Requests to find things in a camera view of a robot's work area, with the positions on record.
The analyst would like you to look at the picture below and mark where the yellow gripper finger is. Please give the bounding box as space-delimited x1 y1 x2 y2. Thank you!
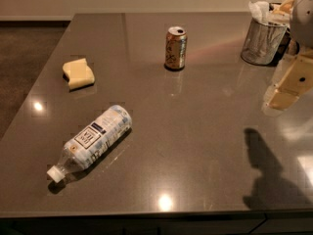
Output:
262 54 298 116
278 53 313 99

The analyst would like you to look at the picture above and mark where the clear plastic bottle blue label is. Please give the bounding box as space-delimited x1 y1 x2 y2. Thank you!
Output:
47 105 132 183

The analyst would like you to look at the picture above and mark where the metal mesh cup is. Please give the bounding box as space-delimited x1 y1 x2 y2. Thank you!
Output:
241 19 287 66

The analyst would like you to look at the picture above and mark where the crumpled white paper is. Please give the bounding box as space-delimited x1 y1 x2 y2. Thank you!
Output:
248 1 270 24

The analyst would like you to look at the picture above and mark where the orange soda can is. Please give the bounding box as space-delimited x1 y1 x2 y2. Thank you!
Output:
164 25 188 71

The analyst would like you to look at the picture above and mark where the yellow sponge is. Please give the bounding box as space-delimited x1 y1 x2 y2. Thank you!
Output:
63 58 95 90

